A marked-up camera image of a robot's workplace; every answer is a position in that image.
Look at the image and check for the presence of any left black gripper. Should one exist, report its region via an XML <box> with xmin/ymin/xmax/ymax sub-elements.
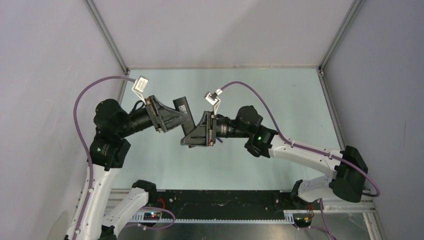
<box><xmin>117</xmin><ymin>94</ymin><xmax>192</xmax><ymax>137</ymax></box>

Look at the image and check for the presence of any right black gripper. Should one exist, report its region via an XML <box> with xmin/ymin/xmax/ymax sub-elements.
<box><xmin>180</xmin><ymin>111</ymin><xmax>251</xmax><ymax>147</ymax></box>

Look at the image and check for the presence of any black remote control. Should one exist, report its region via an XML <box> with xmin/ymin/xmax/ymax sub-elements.
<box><xmin>173</xmin><ymin>96</ymin><xmax>196</xmax><ymax>136</ymax></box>

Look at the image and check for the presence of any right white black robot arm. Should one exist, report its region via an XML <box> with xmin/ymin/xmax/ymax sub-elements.
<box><xmin>180</xmin><ymin>105</ymin><xmax>368</xmax><ymax>209</ymax></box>

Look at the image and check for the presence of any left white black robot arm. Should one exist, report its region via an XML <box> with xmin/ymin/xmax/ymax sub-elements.
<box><xmin>64</xmin><ymin>95</ymin><xmax>191</xmax><ymax>240</ymax></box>

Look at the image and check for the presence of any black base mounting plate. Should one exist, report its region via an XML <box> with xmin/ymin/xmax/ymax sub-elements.
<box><xmin>156</xmin><ymin>189</ymin><xmax>299</xmax><ymax>221</ymax></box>

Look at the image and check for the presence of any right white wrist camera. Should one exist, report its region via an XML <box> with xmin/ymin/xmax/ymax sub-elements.
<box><xmin>204</xmin><ymin>88</ymin><xmax>223</xmax><ymax>115</ymax></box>

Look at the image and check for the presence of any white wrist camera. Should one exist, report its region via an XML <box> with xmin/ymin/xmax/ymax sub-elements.
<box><xmin>204</xmin><ymin>88</ymin><xmax>223</xmax><ymax>115</ymax></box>
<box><xmin>131</xmin><ymin>76</ymin><xmax>149</xmax><ymax>103</ymax></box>

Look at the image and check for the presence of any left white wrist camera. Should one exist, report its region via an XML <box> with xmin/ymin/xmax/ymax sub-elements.
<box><xmin>131</xmin><ymin>76</ymin><xmax>149</xmax><ymax>103</ymax></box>

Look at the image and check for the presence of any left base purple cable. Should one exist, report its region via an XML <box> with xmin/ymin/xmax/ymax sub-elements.
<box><xmin>125</xmin><ymin>205</ymin><xmax>177</xmax><ymax>231</ymax></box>

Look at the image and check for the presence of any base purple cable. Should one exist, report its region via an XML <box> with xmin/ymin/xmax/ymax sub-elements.
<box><xmin>298</xmin><ymin>198</ymin><xmax>335</xmax><ymax>240</ymax></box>
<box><xmin>125</xmin><ymin>205</ymin><xmax>177</xmax><ymax>231</ymax></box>

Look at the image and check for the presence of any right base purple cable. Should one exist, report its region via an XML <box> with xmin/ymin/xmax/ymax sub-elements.
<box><xmin>298</xmin><ymin>198</ymin><xmax>335</xmax><ymax>240</ymax></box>

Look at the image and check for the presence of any aluminium frame rail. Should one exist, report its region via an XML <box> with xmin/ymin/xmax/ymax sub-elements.
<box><xmin>74</xmin><ymin>188</ymin><xmax>377</xmax><ymax>226</ymax></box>

